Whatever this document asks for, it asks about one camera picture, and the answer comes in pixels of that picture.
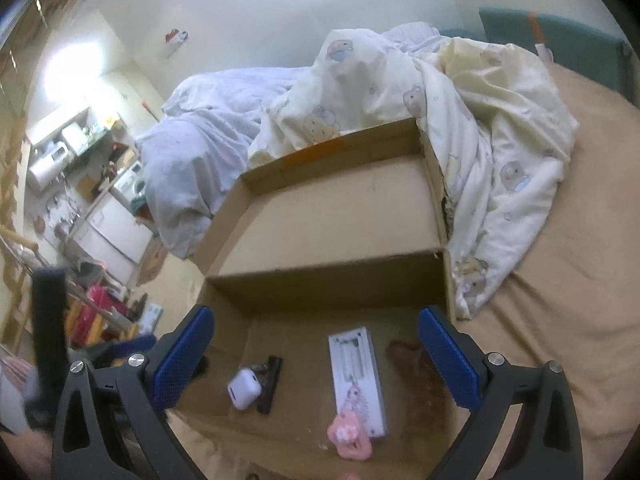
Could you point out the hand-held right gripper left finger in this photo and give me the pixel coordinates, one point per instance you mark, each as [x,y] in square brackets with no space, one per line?
[177,360]

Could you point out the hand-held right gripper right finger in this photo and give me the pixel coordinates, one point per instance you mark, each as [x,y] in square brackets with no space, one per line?
[450,360]

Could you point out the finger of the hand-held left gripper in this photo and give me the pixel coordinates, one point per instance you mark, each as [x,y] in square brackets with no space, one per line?
[48,330]

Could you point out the white earbuds case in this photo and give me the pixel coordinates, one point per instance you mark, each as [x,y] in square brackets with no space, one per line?
[245,389]

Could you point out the black cosmetic tube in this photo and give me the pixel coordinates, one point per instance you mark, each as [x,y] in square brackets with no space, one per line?
[268,385]

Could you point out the long white box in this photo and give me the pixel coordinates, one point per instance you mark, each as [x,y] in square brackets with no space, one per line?
[355,375]

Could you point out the pink toy figure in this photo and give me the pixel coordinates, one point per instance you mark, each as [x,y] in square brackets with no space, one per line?
[345,435]

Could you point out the cardboard box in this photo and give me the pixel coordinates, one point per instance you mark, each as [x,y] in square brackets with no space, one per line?
[325,220]

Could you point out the yellow wooden rack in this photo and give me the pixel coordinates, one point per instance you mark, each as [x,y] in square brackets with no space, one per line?
[92,310]

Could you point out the white bathroom scale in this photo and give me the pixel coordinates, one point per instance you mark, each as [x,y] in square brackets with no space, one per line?
[151,316]

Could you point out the brown floor rug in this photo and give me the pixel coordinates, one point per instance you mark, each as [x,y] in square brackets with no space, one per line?
[152,265]

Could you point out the white kitchen cabinet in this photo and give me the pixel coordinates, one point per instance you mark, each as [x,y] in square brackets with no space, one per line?
[115,235]

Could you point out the bed with beige sheet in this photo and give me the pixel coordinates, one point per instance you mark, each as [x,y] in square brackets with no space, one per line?
[575,285]

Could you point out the white washing machine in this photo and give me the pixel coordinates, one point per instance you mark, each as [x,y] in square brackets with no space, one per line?
[131,187]

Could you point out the white countertop appliance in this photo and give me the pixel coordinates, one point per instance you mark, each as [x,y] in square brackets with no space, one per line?
[47,162]

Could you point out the pale blue duvet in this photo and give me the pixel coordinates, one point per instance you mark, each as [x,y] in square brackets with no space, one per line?
[200,160]

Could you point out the cream bear-print duvet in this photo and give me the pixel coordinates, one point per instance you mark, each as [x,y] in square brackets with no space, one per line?
[500,135]

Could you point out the green headboard cushion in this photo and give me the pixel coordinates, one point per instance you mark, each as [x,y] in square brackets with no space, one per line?
[575,40]

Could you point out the red and white wall hook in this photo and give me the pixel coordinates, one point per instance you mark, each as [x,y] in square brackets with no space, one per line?
[176,36]

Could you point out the small white wall plug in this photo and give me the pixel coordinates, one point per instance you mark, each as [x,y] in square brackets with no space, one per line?
[543,52]

